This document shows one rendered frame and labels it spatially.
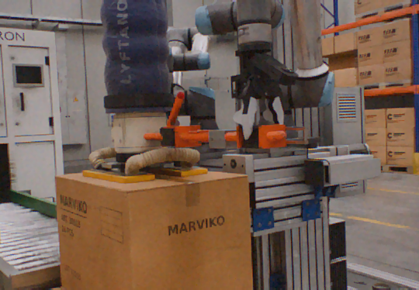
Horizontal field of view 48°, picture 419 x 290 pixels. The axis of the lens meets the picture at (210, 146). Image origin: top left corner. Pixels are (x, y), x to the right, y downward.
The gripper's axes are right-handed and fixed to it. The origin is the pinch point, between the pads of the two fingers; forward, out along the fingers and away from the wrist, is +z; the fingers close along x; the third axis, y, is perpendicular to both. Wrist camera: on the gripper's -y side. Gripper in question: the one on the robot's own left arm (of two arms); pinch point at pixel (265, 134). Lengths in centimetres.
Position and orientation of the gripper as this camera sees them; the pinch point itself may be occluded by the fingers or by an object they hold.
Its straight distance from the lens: 105.0
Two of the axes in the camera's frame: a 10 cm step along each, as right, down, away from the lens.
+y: -5.8, -0.1, 8.1
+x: -8.1, 0.7, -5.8
